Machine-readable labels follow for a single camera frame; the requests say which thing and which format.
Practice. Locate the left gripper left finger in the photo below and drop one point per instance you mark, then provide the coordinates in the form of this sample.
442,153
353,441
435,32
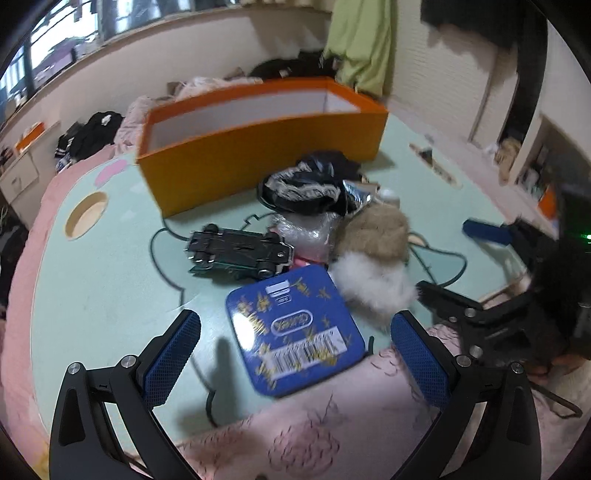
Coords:
83,442

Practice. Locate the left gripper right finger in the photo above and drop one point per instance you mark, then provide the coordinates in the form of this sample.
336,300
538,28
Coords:
487,426

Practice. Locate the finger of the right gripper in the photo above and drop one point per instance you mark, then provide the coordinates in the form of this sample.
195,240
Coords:
445,303
486,232

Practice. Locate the black pouch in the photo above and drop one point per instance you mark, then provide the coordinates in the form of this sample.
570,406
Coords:
315,185

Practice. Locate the white fluffy fur ball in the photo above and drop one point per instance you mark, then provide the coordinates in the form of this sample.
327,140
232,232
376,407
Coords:
379,290

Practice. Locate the brown fluffy fur ball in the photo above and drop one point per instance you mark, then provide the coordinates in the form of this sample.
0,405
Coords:
378,231

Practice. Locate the clear plastic bag pink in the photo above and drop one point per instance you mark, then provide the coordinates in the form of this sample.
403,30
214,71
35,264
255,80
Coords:
311,236

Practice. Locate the black toy car chassis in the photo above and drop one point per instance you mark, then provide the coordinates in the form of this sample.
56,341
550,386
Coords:
257,256

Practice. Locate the green hanging cloth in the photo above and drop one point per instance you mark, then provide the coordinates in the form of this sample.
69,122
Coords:
362,42

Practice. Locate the black clothes pile right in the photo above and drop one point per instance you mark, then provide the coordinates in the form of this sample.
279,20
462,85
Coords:
307,64

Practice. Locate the black clothes pile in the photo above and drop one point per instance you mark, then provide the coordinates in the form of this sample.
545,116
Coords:
81,141
307,64

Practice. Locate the white drawer cabinet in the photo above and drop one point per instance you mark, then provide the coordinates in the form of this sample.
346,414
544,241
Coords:
25,181

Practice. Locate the orange cardboard box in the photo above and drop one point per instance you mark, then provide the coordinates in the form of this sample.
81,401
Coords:
208,147

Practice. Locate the pink floral quilt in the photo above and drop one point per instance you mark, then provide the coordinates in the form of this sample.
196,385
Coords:
128,134

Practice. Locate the black clothes pile left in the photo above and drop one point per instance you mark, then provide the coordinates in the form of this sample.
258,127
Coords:
81,141

